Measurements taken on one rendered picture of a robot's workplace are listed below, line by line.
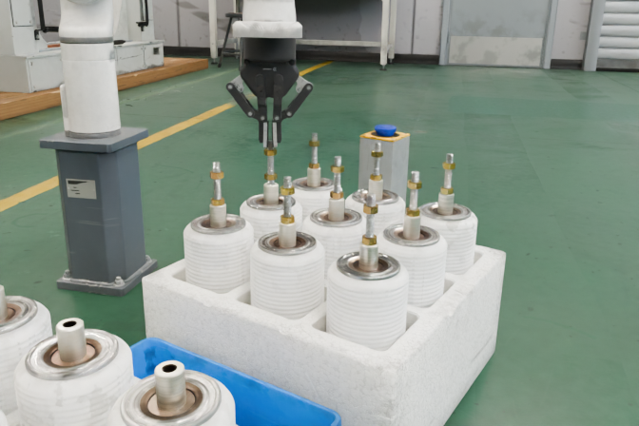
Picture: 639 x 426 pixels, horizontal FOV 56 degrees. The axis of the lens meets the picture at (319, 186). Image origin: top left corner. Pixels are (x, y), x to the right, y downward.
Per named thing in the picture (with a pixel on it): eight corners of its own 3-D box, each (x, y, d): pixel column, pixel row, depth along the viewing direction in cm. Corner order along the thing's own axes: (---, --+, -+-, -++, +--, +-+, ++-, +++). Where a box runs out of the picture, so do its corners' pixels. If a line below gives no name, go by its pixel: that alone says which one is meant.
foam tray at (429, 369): (149, 389, 88) (140, 277, 83) (301, 289, 119) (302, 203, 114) (386, 510, 68) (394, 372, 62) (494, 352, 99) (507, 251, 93)
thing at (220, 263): (263, 351, 85) (261, 232, 80) (196, 364, 82) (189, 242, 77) (245, 319, 94) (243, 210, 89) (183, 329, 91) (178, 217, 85)
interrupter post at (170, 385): (148, 408, 46) (145, 371, 45) (171, 392, 48) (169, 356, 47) (171, 419, 45) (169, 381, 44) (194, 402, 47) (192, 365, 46)
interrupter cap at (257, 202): (300, 198, 95) (300, 194, 95) (290, 214, 88) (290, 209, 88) (253, 195, 96) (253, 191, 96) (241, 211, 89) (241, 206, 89)
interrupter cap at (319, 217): (372, 218, 87) (372, 213, 87) (344, 233, 81) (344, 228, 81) (328, 207, 91) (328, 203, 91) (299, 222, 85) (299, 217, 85)
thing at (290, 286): (240, 379, 79) (237, 253, 74) (268, 342, 88) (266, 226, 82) (309, 395, 76) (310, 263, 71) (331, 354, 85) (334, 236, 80)
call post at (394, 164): (353, 289, 120) (358, 137, 110) (370, 277, 125) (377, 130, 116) (385, 299, 116) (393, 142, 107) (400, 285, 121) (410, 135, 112)
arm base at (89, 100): (59, 137, 111) (48, 43, 106) (87, 127, 120) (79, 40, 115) (104, 140, 109) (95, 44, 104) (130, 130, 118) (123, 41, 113)
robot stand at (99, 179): (55, 288, 118) (37, 139, 109) (97, 259, 132) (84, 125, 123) (123, 297, 115) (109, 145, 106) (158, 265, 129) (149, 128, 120)
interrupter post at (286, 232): (275, 248, 76) (275, 223, 75) (281, 242, 78) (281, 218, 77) (293, 250, 75) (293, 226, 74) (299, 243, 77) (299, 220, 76)
